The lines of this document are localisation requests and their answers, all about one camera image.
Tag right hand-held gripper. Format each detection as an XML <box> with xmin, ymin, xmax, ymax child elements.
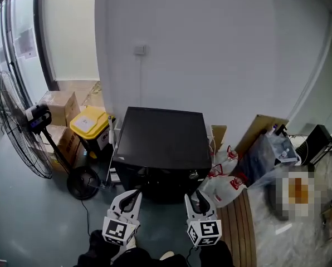
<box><xmin>184</xmin><ymin>190</ymin><xmax>222</xmax><ymax>248</ymax></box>

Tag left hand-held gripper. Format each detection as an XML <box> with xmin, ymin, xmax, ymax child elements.
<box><xmin>101</xmin><ymin>189</ymin><xmax>143</xmax><ymax>247</ymax></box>

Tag person's right forearm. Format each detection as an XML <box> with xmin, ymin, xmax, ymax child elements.
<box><xmin>192</xmin><ymin>240</ymin><xmax>235</xmax><ymax>267</ymax></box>

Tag person's left forearm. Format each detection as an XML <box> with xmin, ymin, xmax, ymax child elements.
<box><xmin>76</xmin><ymin>229</ymin><xmax>123</xmax><ymax>267</ymax></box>

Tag black washing machine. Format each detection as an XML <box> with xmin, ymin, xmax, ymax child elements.
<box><xmin>111</xmin><ymin>106</ymin><xmax>213</xmax><ymax>205</ymax></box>

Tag wooden slat platform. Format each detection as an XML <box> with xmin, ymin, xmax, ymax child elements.
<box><xmin>216</xmin><ymin>189</ymin><xmax>257</xmax><ymax>267</ymax></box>

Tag person's black shorts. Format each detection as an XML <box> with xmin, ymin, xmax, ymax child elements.
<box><xmin>110</xmin><ymin>246</ymin><xmax>189</xmax><ymax>267</ymax></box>

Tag white flat mop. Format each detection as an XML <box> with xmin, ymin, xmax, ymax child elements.
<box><xmin>99</xmin><ymin>115</ymin><xmax>121</xmax><ymax>191</ymax></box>

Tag small cardboard sheet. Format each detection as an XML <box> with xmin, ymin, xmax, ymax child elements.
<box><xmin>210</xmin><ymin>124</ymin><xmax>228</xmax><ymax>153</ymax></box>

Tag grey sink cabinet plastic wrapped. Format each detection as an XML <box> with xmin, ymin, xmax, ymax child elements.
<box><xmin>237</xmin><ymin>133</ymin><xmax>301</xmax><ymax>184</ymax></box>

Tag printed cardboard box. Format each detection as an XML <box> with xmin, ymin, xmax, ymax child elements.
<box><xmin>42</xmin><ymin>125</ymin><xmax>85</xmax><ymax>172</ymax></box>

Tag black bin with yellow lid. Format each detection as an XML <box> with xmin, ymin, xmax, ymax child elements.
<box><xmin>69</xmin><ymin>105</ymin><xmax>117</xmax><ymax>159</ymax></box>

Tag large wooden board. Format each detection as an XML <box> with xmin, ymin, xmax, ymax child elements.
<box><xmin>233</xmin><ymin>113</ymin><xmax>290</xmax><ymax>157</ymax></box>

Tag orange cushion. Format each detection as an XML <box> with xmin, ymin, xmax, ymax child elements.
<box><xmin>287</xmin><ymin>176</ymin><xmax>309</xmax><ymax>203</ymax></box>

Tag large black standing fan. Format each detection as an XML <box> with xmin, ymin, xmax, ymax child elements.
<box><xmin>0</xmin><ymin>70</ymin><xmax>101</xmax><ymax>201</ymax></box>

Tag black cabinet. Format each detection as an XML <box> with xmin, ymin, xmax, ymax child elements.
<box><xmin>299</xmin><ymin>124</ymin><xmax>332</xmax><ymax>166</ymax></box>

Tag large grey paper notice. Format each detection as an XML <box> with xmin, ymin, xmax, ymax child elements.
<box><xmin>13</xmin><ymin>28</ymin><xmax>38</xmax><ymax>60</ymax></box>

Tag clear water jug red handle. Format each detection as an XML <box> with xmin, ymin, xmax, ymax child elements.
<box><xmin>225</xmin><ymin>145</ymin><xmax>241</xmax><ymax>164</ymax></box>
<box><xmin>202</xmin><ymin>162</ymin><xmax>228</xmax><ymax>189</ymax></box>
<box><xmin>197</xmin><ymin>173</ymin><xmax>248</xmax><ymax>208</ymax></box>

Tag black fan power cable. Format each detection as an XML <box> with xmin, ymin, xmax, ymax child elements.
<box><xmin>80</xmin><ymin>199</ymin><xmax>92</xmax><ymax>236</ymax></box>

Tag white socket cable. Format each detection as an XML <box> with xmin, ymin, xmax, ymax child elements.
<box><xmin>139</xmin><ymin>55</ymin><xmax>143</xmax><ymax>108</ymax></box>

